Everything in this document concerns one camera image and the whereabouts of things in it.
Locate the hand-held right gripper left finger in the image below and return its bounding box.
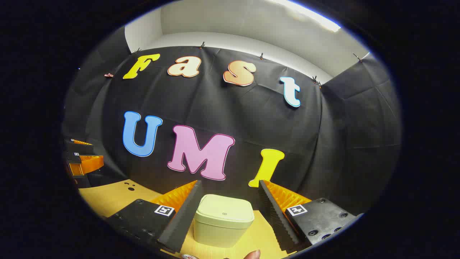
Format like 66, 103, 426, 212
104, 180, 203, 254

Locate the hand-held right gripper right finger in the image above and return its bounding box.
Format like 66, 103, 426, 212
258, 180, 363, 252

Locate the pale green desktop garbage bin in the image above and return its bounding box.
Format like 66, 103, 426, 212
193, 194, 255, 249

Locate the black backdrop cloth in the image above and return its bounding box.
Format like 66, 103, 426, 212
61, 27, 402, 216

